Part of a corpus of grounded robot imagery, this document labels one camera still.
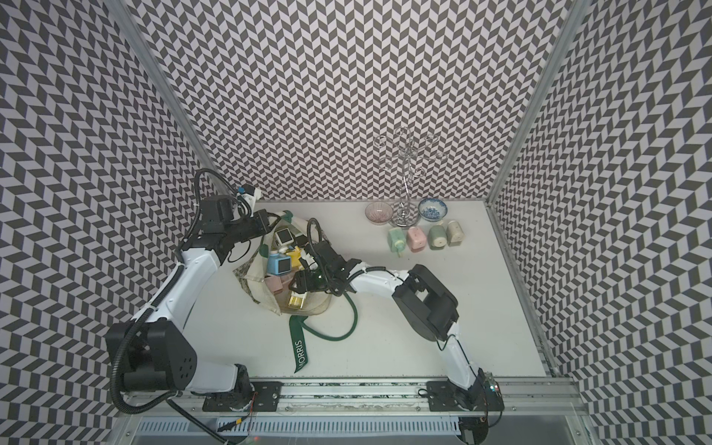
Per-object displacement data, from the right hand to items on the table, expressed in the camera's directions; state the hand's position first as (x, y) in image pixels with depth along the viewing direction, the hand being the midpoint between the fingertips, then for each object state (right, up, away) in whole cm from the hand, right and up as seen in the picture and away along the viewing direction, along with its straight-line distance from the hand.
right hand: (299, 290), depth 86 cm
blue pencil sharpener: (-5, +9, -4) cm, 11 cm away
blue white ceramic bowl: (+48, +27, +26) cm, 61 cm away
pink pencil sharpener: (+39, +16, +12) cm, 44 cm away
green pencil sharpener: (+46, +16, +11) cm, 50 cm away
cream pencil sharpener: (+53, +17, +13) cm, 57 cm away
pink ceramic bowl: (+26, +25, +26) cm, 44 cm away
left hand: (-4, +23, -4) cm, 23 cm away
